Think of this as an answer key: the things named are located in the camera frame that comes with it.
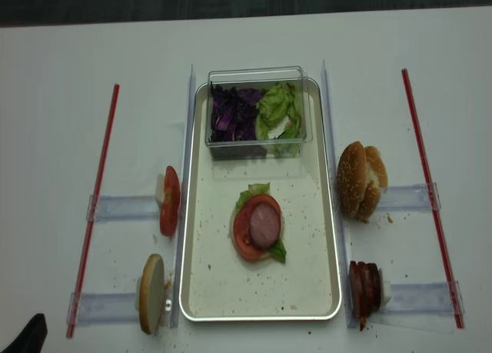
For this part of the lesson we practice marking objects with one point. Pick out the upright bun half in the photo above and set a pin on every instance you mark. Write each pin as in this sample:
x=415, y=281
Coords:
x=151, y=294

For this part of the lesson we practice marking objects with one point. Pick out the clear plastic container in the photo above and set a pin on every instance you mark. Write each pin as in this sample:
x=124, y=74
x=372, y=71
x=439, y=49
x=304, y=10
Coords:
x=265, y=78

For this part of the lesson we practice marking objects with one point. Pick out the lower right clear holder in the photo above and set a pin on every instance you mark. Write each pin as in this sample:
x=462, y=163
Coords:
x=415, y=306

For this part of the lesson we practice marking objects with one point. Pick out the bottom bun on tray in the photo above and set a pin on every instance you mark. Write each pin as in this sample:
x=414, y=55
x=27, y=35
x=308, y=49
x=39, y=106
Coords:
x=231, y=230

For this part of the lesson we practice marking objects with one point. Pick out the red strip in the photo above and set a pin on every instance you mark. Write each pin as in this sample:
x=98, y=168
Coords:
x=452, y=285
x=90, y=216

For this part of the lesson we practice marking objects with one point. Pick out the silver metal tray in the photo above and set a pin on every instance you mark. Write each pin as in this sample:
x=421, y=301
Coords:
x=217, y=284

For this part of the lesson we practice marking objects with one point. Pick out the sliced sausage stack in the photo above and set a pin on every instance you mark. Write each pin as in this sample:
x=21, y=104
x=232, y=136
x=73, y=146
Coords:
x=366, y=290

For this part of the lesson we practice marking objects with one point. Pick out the purple cabbage pile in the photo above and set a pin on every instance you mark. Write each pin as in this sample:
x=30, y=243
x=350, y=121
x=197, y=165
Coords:
x=233, y=118

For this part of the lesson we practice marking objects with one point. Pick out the lower left clear holder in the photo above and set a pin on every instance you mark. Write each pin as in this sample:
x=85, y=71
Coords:
x=104, y=308

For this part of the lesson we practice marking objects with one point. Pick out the left red strip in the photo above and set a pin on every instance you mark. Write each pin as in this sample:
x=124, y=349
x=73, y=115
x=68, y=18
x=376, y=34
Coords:
x=90, y=216

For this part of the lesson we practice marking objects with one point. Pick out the upper left clear holder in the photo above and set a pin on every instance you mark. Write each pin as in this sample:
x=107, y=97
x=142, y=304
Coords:
x=113, y=208

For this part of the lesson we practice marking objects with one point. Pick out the tomato slice on bun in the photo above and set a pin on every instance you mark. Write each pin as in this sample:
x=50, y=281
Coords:
x=241, y=234

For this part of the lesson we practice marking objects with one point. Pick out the right red strip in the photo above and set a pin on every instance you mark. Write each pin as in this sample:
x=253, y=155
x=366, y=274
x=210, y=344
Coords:
x=452, y=285

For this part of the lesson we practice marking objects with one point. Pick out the green lettuce pile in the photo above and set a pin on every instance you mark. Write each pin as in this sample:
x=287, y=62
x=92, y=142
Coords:
x=279, y=102

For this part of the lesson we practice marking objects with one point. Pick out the sesame bun tops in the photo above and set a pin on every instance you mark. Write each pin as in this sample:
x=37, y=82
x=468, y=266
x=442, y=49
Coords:
x=361, y=177

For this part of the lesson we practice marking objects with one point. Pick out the upright tomato slices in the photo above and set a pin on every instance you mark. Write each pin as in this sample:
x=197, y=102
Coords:
x=171, y=202

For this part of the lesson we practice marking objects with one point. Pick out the lettuce leaf on bun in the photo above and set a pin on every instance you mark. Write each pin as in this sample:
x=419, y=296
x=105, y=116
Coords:
x=253, y=189

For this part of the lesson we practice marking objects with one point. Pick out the upper right clear holder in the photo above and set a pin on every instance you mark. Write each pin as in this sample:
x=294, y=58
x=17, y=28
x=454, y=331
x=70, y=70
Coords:
x=419, y=197

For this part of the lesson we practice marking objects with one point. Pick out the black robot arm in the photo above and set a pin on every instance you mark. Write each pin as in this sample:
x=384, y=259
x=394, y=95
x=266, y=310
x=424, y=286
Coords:
x=31, y=338

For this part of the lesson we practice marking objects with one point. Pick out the clear holder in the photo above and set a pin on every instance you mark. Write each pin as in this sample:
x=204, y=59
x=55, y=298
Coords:
x=415, y=306
x=419, y=197
x=113, y=208
x=104, y=308

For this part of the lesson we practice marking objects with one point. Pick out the round ham slice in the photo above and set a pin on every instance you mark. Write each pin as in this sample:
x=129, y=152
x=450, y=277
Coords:
x=264, y=225

